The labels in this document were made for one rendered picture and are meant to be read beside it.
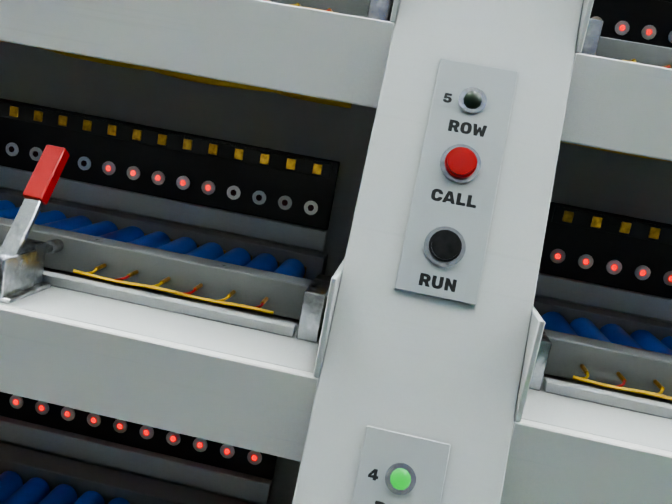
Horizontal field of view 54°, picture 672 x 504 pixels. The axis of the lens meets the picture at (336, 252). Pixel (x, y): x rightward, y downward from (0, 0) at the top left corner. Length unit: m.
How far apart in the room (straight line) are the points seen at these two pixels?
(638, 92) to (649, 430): 0.17
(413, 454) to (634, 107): 0.21
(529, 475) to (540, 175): 0.15
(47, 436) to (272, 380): 0.26
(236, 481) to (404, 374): 0.22
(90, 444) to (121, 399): 0.18
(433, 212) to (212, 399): 0.14
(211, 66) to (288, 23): 0.05
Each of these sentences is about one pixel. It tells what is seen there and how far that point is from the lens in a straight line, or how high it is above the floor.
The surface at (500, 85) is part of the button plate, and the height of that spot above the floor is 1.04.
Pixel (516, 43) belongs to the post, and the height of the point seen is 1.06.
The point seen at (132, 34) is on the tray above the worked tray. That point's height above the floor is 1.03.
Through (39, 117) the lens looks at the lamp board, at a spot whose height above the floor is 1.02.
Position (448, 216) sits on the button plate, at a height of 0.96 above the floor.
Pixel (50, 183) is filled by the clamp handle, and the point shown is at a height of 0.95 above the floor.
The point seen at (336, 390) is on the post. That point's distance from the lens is 0.32.
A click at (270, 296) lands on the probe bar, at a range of 0.40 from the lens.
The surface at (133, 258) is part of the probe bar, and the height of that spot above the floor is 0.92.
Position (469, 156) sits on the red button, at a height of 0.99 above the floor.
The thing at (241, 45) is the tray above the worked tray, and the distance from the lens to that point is 0.38.
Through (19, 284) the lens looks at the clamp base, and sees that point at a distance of 0.39.
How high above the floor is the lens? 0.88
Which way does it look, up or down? 9 degrees up
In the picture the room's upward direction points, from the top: 12 degrees clockwise
